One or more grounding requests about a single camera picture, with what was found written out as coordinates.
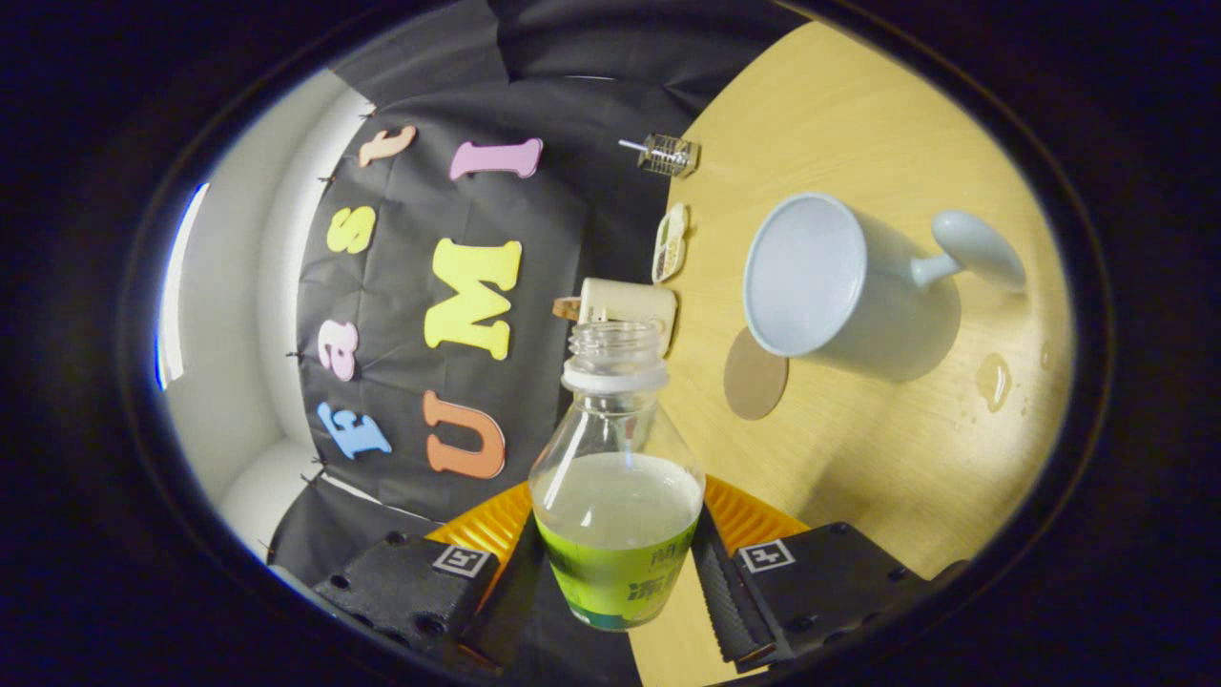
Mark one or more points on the wooden table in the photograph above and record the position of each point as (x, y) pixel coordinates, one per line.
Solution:
(858, 458)

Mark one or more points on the round brown coaster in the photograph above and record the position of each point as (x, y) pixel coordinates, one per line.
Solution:
(754, 382)

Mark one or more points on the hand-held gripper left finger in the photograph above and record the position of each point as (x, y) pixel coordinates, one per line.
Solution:
(401, 592)

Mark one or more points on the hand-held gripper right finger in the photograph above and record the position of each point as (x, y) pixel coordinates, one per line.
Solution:
(830, 592)

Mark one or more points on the white toaster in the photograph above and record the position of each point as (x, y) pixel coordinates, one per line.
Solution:
(630, 301)

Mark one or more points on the white straw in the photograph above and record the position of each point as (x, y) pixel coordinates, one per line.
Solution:
(630, 146)

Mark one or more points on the green label juice bottle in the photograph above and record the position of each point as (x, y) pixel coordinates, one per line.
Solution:
(618, 563)

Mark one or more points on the brown toast slice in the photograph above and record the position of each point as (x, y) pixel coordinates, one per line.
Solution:
(567, 308)

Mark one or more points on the white divided snack tray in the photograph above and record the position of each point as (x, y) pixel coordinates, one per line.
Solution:
(671, 243)

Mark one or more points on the pale blue cup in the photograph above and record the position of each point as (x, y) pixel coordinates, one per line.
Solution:
(811, 277)

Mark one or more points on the small liquid puddle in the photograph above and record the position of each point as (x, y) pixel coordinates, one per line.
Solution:
(993, 382)

